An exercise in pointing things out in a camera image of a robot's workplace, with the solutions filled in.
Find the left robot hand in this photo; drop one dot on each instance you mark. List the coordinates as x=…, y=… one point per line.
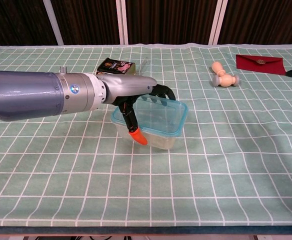
x=128, y=87

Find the blue translucent lid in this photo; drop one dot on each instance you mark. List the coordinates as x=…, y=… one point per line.
x=166, y=117

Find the clear plastic container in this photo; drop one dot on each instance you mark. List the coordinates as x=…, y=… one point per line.
x=158, y=142

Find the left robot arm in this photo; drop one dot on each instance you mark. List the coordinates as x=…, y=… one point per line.
x=36, y=95

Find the black luncheon meat can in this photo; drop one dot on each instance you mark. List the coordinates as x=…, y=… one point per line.
x=116, y=67

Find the red envelope with gold seal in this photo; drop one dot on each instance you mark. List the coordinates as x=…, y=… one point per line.
x=256, y=66

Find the dark partition screen white frames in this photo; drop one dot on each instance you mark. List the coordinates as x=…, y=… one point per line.
x=171, y=22

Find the green checked tablecloth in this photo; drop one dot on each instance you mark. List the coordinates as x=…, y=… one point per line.
x=211, y=150

